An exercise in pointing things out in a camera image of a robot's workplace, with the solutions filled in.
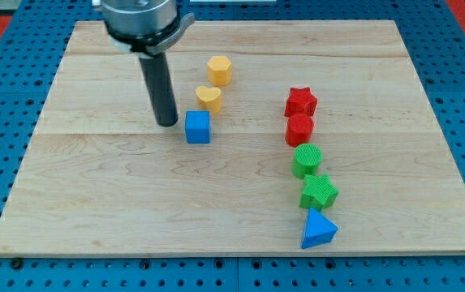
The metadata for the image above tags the yellow heart block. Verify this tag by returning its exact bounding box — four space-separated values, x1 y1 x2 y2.
195 86 222 115

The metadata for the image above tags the red star block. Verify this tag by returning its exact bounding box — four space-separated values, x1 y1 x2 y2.
284 87 318 117

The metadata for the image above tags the green star block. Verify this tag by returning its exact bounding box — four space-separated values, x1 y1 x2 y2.
299 174 339 212

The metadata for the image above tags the blue cube block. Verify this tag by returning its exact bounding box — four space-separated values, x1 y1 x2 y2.
184 110 211 144

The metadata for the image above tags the light wooden board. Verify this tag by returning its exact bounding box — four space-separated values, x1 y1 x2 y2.
0 20 465 258

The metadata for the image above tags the red cylinder block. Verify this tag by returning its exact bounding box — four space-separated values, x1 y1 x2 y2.
285 114 314 148

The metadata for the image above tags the green cylinder block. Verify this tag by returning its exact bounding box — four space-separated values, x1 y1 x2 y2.
291 144 322 178

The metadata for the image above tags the yellow hexagon block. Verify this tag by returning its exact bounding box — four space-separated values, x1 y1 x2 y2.
207 55 232 86

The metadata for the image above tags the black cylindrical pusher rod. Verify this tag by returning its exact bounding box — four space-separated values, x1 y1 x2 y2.
140 53 179 127

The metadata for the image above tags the blue triangle block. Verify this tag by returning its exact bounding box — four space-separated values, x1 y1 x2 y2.
301 208 338 249

